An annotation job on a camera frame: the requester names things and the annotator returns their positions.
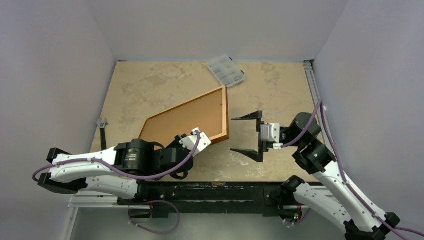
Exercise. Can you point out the clear plastic organizer box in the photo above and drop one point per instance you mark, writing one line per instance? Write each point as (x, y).
(226, 71)

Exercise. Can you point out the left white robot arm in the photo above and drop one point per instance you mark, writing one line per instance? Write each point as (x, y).
(119, 170)

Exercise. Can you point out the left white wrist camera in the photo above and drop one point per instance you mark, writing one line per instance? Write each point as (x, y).
(197, 142)

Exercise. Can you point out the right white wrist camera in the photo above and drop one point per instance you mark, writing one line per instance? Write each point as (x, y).
(269, 135)

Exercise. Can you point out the wooden picture frame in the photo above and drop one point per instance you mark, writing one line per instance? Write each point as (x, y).
(225, 112)

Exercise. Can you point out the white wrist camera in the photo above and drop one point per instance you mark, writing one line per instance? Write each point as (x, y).
(269, 135)
(197, 142)

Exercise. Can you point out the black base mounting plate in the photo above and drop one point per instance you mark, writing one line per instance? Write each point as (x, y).
(269, 199)

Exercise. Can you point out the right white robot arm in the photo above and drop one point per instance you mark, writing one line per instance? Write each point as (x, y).
(348, 208)

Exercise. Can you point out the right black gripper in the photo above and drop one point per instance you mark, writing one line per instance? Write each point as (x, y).
(260, 135)

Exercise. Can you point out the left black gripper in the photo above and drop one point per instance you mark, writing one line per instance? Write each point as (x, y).
(176, 142)

